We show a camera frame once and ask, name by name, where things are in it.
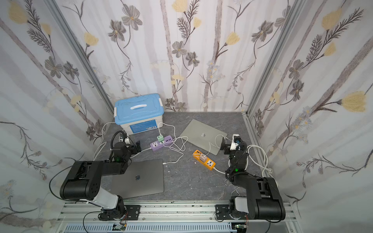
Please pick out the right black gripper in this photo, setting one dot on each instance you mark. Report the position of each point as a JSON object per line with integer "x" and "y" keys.
{"x": 229, "y": 146}

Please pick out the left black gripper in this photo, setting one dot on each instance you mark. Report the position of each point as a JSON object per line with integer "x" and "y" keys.
{"x": 135, "y": 147}

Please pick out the orange power strip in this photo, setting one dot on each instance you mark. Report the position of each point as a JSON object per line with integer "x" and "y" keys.
{"x": 209, "y": 164}

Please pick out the white charging cable silver laptop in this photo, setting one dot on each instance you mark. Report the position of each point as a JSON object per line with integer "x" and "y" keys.
{"x": 214, "y": 146}

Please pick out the purple power strip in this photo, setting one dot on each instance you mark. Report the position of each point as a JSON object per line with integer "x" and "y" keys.
{"x": 167, "y": 141}

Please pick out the green charger adapter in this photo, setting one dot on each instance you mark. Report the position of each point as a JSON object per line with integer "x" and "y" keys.
{"x": 160, "y": 138}

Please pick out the blue lid storage box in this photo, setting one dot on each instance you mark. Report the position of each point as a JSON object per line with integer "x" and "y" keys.
{"x": 139, "y": 114}

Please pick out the white charging cable grey laptop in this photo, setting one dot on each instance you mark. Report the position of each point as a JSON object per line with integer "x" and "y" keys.
{"x": 178, "y": 143}

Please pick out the pink charger adapter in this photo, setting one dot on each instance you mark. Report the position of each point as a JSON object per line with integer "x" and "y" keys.
{"x": 203, "y": 158}

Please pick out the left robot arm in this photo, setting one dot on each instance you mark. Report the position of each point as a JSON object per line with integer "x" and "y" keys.
{"x": 83, "y": 182}

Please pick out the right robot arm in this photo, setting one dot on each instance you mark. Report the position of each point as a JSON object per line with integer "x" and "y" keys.
{"x": 262, "y": 201}

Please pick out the dark grey laptop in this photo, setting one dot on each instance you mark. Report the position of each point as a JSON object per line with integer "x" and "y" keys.
{"x": 140, "y": 179}

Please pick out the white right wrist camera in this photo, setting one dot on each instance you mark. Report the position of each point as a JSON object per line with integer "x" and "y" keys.
{"x": 236, "y": 140}

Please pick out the metal wire hook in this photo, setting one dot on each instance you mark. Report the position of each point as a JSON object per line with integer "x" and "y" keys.
{"x": 235, "y": 190}

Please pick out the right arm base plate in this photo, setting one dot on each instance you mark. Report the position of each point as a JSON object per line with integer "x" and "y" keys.
{"x": 222, "y": 212}

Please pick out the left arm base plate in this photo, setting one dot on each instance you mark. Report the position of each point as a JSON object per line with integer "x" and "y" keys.
{"x": 131, "y": 212}

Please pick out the aluminium rail frame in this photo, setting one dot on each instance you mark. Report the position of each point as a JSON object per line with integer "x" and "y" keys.
{"x": 176, "y": 212}

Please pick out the white slotted cable duct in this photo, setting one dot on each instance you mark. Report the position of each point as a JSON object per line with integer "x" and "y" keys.
{"x": 214, "y": 227}

